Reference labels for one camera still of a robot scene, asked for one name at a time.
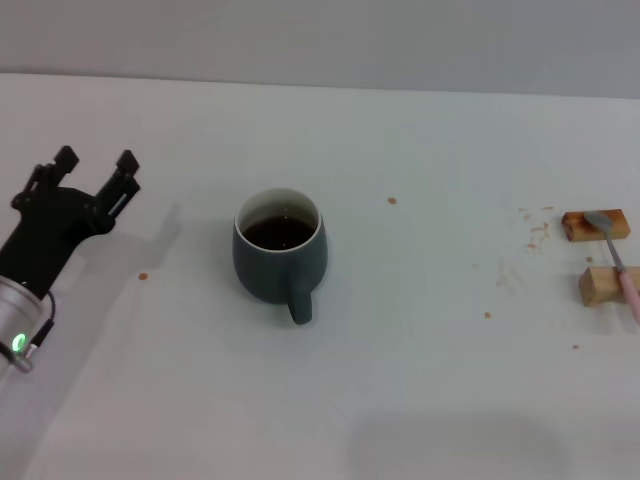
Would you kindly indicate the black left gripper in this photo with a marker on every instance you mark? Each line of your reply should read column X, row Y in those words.
column 45, row 225

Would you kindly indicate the grey cup with coffee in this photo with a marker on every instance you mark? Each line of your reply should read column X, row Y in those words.
column 265, row 272

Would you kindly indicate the plain wooden block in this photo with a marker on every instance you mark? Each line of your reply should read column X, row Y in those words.
column 600, row 287

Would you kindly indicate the coffee stained wooden block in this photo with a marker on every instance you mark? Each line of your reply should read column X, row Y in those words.
column 615, row 227

